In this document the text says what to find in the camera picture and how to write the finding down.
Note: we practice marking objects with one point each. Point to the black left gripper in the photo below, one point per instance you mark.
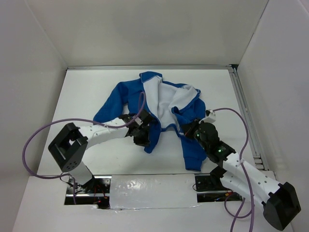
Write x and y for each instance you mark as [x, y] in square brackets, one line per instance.
[144, 141]

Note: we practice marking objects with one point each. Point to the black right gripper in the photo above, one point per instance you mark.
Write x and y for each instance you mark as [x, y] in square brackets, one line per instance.
[189, 128]

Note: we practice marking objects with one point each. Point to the blue jacket white lining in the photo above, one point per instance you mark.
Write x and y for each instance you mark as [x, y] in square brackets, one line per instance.
[172, 106]

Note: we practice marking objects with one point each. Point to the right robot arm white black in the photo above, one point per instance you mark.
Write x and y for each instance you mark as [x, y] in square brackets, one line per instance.
[278, 202]

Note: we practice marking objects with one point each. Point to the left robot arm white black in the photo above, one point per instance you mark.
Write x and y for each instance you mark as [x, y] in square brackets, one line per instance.
[70, 144]

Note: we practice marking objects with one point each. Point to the white taped cover plate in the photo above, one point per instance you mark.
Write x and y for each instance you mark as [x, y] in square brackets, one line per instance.
[159, 191]

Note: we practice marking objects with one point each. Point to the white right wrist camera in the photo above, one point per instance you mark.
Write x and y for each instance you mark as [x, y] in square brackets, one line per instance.
[210, 116]

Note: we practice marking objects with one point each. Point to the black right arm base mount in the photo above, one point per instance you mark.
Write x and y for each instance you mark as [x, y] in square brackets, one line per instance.
[207, 182]

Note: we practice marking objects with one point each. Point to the aluminium frame rail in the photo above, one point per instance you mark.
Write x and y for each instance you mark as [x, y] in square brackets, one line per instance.
[85, 89]

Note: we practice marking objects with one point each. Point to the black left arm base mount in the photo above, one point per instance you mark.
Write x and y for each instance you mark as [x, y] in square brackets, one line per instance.
[98, 195]

